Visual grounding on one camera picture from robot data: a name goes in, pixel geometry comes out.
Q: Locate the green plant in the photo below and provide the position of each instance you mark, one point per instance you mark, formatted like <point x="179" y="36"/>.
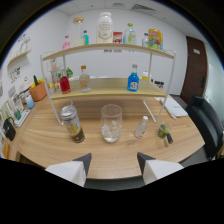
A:
<point x="69" y="72"/>

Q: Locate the wooden wall shelf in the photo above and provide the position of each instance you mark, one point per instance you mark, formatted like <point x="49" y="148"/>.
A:
<point x="19" y="57"/>

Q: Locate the clear jar with cork lid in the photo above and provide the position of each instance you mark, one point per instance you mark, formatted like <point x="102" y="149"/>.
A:
<point x="77" y="35"/>

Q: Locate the black bag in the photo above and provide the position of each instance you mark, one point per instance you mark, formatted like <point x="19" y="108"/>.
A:
<point x="9" y="130"/>

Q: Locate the small teal bottle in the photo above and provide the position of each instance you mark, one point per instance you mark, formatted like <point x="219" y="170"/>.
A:
<point x="86" y="38"/>

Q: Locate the white flat tray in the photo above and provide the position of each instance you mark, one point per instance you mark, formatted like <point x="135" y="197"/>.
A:
<point x="22" y="119"/>

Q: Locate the clear glass with ice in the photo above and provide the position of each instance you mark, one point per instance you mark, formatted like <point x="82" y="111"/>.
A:
<point x="111" y="128"/>

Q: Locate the large white bottle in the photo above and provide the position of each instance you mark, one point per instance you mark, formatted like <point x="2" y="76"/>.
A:
<point x="104" y="30"/>

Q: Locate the clear bottle with green cap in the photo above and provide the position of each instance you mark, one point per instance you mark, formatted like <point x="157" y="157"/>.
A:
<point x="129" y="35"/>

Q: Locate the white rack with wooden shelves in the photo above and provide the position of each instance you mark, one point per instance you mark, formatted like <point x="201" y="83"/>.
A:
<point x="110" y="88"/>

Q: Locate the blue liquid bottle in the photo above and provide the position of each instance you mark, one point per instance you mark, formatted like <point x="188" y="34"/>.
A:
<point x="133" y="83"/>

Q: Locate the small red white box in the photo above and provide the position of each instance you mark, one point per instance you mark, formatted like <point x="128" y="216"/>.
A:
<point x="117" y="37"/>

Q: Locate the clear bottle with white cap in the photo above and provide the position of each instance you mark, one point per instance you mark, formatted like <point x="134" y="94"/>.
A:
<point x="141" y="130"/>

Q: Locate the clear bottle with orange cap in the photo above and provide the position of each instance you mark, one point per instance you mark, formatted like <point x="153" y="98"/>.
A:
<point x="85" y="81"/>

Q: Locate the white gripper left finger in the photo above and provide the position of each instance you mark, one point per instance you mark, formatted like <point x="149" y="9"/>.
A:
<point x="71" y="170"/>

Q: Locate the brown door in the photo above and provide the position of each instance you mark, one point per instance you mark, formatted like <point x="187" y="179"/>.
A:
<point x="195" y="68"/>

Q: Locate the white notebook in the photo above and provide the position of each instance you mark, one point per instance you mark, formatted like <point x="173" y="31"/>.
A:
<point x="175" y="108"/>

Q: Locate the light blue cup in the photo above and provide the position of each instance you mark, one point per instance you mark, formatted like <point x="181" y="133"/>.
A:
<point x="30" y="101"/>

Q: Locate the black chair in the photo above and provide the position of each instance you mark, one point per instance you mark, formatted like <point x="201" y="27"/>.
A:
<point x="206" y="125"/>

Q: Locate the orange pot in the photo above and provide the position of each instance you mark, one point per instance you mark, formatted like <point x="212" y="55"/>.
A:
<point x="38" y="91"/>

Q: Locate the small clear bottle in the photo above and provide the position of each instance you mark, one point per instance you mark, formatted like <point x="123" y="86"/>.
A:
<point x="145" y="40"/>

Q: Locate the measuring cup with limes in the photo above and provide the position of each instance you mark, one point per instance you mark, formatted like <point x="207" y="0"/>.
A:
<point x="163" y="131"/>

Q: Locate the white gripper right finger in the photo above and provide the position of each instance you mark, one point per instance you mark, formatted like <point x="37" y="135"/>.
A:
<point x="156" y="168"/>

